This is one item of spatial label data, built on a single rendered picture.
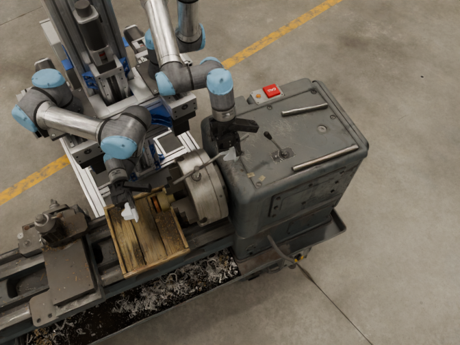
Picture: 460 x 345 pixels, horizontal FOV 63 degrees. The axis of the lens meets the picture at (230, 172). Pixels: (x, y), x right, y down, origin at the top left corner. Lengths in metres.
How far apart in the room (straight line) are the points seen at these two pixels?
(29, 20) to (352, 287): 3.86
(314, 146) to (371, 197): 1.49
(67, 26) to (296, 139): 1.05
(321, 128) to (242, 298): 1.35
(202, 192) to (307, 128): 0.51
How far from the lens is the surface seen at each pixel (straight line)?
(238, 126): 1.24
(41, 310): 1.81
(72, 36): 1.83
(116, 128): 1.44
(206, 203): 1.48
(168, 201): 1.57
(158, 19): 1.33
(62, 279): 1.73
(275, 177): 1.45
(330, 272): 2.69
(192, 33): 1.72
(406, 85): 3.78
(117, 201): 1.62
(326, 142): 1.58
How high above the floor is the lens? 2.51
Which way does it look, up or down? 60 degrees down
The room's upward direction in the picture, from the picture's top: straight up
